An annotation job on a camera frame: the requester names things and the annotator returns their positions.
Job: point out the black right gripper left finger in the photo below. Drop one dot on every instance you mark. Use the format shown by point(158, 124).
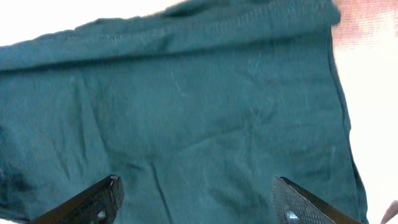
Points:
point(98, 204)

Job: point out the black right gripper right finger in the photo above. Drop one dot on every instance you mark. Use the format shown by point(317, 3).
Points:
point(295, 205)

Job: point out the black t-shirt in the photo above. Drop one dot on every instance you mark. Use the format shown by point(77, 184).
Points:
point(197, 108)

